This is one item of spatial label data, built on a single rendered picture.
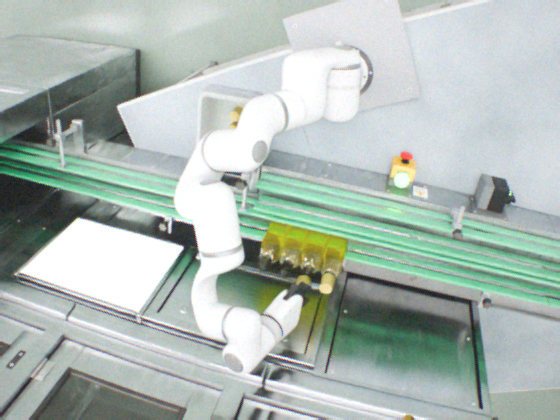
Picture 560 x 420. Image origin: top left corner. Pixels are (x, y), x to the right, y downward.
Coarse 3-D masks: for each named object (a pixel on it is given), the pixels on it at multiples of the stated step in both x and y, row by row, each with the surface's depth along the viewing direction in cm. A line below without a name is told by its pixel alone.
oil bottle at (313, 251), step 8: (312, 232) 137; (320, 232) 137; (312, 240) 133; (320, 240) 134; (304, 248) 130; (312, 248) 130; (320, 248) 131; (304, 256) 128; (312, 256) 128; (320, 256) 128; (304, 264) 128; (320, 264) 129
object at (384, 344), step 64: (0, 192) 167; (64, 192) 174; (0, 256) 139; (256, 256) 156; (0, 320) 118; (64, 320) 120; (128, 320) 123; (384, 320) 136; (448, 320) 139; (0, 384) 100; (64, 384) 105; (128, 384) 108; (192, 384) 111; (256, 384) 111; (320, 384) 111; (384, 384) 116; (448, 384) 118
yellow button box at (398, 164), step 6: (396, 156) 141; (396, 162) 137; (402, 162) 137; (408, 162) 137; (414, 162) 139; (396, 168) 136; (402, 168) 136; (408, 168) 135; (414, 168) 135; (390, 174) 138; (408, 174) 136; (390, 180) 139; (408, 186) 138
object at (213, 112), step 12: (204, 96) 138; (216, 96) 137; (228, 96) 136; (204, 108) 142; (216, 108) 147; (228, 108) 146; (204, 120) 145; (216, 120) 149; (228, 120) 148; (204, 132) 147
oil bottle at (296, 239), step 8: (296, 232) 136; (304, 232) 136; (288, 240) 132; (296, 240) 133; (304, 240) 133; (288, 248) 129; (296, 248) 130; (280, 256) 130; (288, 256) 128; (296, 256) 128; (296, 264) 129
